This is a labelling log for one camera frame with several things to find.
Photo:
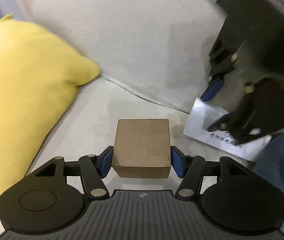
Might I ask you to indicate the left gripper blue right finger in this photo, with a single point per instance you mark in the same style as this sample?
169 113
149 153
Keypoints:
178 161

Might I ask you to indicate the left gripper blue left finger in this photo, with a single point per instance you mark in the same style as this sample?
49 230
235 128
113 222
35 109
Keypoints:
105 158

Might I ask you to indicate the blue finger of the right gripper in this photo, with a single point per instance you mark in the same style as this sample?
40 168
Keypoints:
222 124
212 89

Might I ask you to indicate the white paper sheet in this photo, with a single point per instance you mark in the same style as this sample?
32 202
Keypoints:
203 115

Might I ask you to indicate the brown cardboard cube box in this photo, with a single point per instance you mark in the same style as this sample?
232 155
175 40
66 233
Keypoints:
142 149

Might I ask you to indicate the beige sofa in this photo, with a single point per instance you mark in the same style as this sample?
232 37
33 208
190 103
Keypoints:
153 57

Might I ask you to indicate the yellow cushion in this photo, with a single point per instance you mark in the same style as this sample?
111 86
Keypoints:
39 79

